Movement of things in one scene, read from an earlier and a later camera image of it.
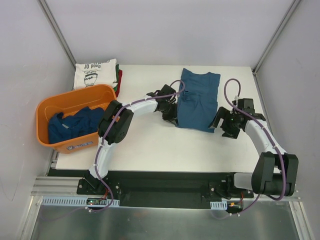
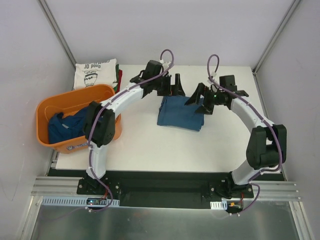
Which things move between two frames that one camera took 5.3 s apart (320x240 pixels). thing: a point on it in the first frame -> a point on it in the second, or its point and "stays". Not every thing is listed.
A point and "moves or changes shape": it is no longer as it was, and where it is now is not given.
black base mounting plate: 165,189 stays
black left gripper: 170,111 -> 169,85
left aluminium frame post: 57,31 stays
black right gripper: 223,120 -> 207,99
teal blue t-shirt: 197,104 moves or changes shape
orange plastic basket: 50,105 stays
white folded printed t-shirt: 103,72 stays
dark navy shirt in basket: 85,121 stays
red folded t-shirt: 120,74 stays
